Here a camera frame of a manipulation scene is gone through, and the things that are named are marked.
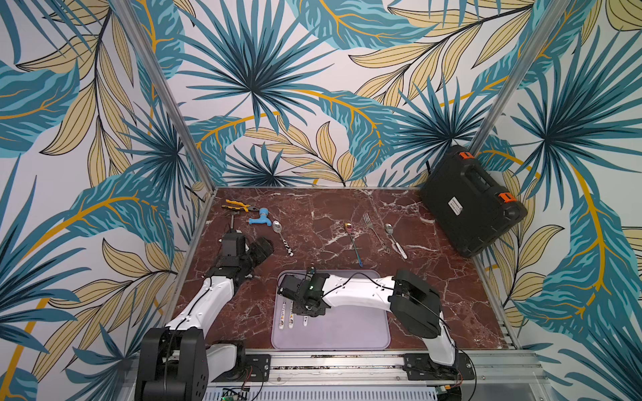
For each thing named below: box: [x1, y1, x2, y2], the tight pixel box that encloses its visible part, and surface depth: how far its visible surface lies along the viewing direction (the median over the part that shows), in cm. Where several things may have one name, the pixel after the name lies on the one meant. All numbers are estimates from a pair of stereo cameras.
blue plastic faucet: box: [248, 207, 272, 227], surface depth 109 cm
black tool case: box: [419, 144, 528, 259], surface depth 92 cm
